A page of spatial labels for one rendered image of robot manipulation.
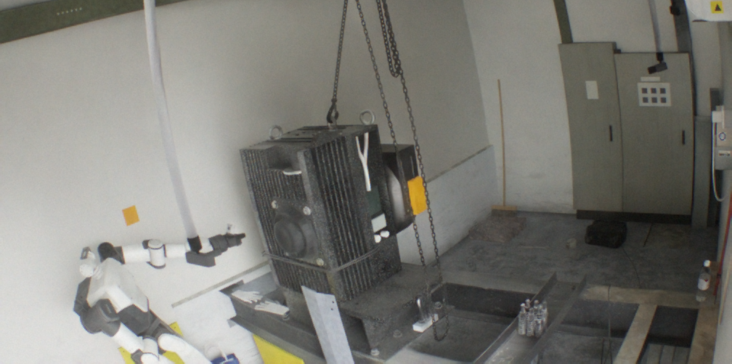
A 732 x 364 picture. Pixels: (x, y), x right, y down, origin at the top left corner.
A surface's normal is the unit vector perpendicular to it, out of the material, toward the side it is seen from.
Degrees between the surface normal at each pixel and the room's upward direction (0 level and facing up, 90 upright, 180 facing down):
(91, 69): 90
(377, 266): 90
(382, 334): 90
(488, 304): 90
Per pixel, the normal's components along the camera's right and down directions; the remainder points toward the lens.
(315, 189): 0.74, 0.02
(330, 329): -0.48, 0.27
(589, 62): -0.66, 0.28
